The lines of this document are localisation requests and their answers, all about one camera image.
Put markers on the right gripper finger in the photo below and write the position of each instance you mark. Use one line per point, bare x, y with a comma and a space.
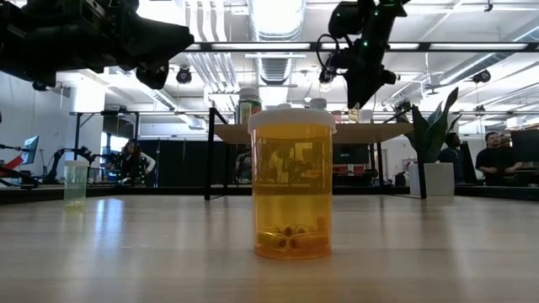
372, 88
355, 90

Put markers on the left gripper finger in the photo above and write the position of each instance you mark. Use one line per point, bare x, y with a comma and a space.
160, 44
153, 76

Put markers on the green tinted clear pill vial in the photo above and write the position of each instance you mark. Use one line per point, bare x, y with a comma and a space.
76, 181

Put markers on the black background robot arm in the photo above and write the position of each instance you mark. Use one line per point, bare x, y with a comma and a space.
54, 162

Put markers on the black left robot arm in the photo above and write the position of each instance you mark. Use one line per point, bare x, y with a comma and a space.
21, 42

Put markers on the black background monitor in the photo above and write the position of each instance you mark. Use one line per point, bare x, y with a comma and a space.
351, 153

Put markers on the green snake plant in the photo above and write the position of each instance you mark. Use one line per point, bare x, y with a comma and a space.
433, 134

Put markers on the person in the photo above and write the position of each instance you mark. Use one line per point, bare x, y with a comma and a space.
135, 162
497, 162
452, 151
244, 166

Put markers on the white plant pot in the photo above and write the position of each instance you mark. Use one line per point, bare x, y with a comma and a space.
438, 179

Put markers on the large amber pill bottle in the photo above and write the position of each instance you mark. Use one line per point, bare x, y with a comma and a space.
290, 189

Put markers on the background computer monitor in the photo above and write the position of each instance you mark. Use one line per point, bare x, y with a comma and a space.
30, 149

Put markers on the red angled panel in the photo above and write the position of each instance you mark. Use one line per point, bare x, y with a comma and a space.
9, 162

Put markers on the large black screen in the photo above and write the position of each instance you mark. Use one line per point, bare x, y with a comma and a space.
526, 145

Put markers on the black hanging overhead camera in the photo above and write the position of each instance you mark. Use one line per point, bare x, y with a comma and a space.
325, 76

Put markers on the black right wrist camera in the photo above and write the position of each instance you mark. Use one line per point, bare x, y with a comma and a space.
343, 21

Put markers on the wooden shelf with black frame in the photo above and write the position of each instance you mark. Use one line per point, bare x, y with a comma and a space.
370, 132

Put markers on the black ceiling light rail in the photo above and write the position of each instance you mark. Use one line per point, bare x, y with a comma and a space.
424, 46

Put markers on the black background table frame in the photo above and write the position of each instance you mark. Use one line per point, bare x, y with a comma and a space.
76, 134

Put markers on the silver ceiling duct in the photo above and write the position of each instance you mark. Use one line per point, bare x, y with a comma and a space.
275, 25

